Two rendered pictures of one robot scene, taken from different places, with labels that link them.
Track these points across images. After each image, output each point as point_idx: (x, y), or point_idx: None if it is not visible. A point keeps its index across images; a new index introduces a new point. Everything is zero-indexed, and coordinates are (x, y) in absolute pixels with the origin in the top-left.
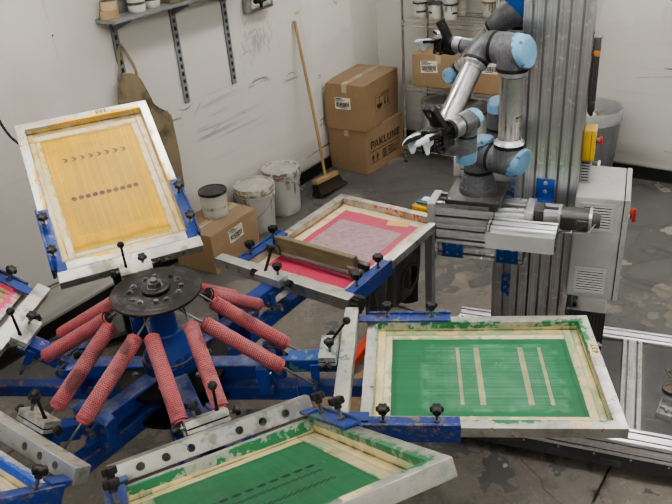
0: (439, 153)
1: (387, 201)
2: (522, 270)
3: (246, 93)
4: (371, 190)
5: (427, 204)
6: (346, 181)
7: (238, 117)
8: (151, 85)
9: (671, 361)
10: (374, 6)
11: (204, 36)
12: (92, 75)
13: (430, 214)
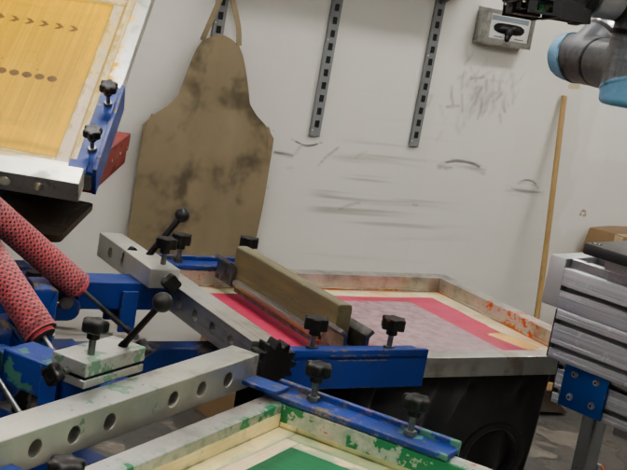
0: (532, 7)
1: (621, 463)
2: None
3: (430, 173)
4: (603, 438)
5: (550, 257)
6: (566, 411)
7: (400, 207)
8: (259, 77)
9: None
10: None
11: (385, 45)
12: (163, 13)
13: (551, 283)
